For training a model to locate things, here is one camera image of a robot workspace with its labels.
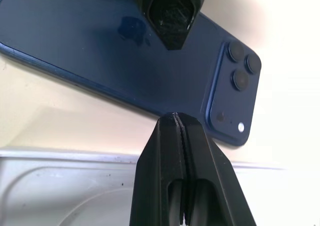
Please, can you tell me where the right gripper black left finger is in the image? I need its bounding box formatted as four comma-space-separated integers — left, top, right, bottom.
129, 112, 188, 226

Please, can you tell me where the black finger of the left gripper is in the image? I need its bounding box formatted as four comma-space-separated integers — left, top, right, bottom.
128, 0, 210, 52

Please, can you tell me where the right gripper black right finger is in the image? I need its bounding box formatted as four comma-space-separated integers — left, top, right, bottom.
176, 112, 258, 226

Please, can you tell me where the dark blue smartphone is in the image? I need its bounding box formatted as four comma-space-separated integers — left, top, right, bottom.
0, 0, 263, 148

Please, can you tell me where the white plastic tray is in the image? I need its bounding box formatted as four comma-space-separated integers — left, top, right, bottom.
0, 147, 288, 226

